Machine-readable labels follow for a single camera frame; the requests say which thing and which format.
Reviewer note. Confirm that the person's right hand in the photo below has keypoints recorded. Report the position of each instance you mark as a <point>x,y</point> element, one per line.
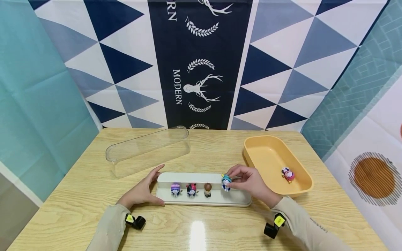
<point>256,183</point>

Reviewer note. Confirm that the person's left hand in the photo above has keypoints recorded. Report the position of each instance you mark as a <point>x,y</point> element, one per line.
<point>140,191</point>

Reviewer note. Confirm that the person's left thumb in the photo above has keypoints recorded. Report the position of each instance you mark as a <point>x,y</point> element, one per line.
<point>157,201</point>

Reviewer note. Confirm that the person's right index finger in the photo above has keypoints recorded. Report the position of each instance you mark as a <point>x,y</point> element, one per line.
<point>236,168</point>

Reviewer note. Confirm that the person's left index finger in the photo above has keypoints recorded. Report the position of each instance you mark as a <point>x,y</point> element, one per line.
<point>155,170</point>

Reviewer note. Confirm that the person's left fingers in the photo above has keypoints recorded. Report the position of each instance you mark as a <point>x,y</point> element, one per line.
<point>154,177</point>

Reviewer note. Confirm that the person's right fingers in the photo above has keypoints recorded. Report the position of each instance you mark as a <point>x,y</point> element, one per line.
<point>236,177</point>

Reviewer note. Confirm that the person's right thumb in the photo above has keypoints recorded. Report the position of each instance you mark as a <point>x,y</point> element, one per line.
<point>235,185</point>

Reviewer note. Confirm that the figurine with teal hat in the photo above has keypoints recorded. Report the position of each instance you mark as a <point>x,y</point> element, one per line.
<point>225,182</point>

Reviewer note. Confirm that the white two-tier display base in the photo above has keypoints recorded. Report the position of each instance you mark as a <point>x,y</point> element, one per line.
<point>201,177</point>

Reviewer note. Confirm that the person's right forearm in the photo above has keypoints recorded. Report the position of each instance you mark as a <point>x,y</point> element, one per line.
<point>307,226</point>

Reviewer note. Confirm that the person's left forearm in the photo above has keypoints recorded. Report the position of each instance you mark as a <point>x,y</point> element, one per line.
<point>110,226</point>

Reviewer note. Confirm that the clear transparent plastic cover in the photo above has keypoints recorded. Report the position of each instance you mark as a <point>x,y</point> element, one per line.
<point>150,152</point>

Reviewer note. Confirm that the figurine with purple hat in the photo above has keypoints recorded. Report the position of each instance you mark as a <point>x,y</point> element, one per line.
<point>175,188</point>

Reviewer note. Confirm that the figurine with brown hair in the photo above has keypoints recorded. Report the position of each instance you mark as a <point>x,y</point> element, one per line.
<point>207,190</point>

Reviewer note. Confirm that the black wrist band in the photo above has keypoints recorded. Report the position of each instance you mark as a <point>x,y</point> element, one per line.
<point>136,222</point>
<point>272,229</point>

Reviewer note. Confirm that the orange-yellow plastic tub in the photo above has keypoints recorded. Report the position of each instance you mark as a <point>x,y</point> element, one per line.
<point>267,157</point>

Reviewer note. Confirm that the figurine with black-red hat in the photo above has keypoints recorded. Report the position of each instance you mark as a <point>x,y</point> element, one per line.
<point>191,190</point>

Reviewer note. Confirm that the figurine with pink outfit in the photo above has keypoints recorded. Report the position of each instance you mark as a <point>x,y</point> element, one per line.
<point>288,175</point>

